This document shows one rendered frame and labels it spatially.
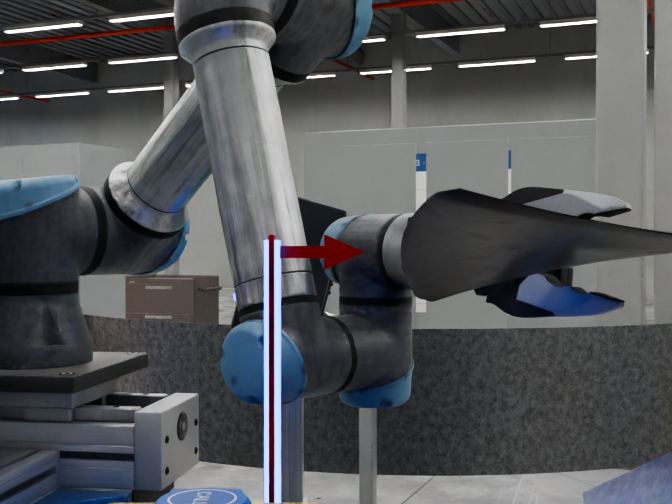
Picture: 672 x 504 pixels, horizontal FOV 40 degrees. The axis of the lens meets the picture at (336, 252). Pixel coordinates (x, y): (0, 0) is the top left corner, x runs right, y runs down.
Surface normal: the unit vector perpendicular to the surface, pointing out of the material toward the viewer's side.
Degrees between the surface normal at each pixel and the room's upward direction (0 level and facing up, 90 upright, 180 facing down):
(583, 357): 90
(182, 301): 90
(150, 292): 90
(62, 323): 72
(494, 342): 90
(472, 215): 165
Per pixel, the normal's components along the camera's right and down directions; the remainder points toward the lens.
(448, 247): 0.00, 0.96
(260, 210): 0.00, -0.17
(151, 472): -0.17, 0.01
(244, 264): -0.60, -0.01
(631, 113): -0.37, 0.01
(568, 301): -0.79, -0.10
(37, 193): 0.44, -0.04
